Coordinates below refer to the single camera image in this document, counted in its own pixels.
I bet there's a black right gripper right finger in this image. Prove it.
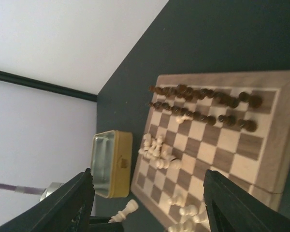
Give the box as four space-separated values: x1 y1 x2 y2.
203 170 290 232

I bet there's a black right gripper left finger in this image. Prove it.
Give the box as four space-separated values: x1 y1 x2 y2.
0 168 95 232

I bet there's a light wooden king piece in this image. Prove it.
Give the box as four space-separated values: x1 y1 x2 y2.
108 200 139 223

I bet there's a pile of light pieces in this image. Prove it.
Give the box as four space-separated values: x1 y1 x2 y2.
138 133 182 170

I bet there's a yellow metal tin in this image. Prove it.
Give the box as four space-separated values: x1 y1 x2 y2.
90 130 133 198

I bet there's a wooden chessboard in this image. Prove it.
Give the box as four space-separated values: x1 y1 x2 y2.
131 71 290 228

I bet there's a light wooden fallen pawn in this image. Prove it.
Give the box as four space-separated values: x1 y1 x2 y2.
175 115 193 124

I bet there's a dark wooden pawn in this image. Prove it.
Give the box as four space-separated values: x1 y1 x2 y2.
148 102 160 109

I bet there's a dark wooden corner rook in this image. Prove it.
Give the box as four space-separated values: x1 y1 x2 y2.
148 86 159 93

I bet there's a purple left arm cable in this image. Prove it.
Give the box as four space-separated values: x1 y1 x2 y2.
0 182 43 195

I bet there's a black left frame post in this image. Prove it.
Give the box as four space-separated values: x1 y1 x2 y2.
0 71 97 102

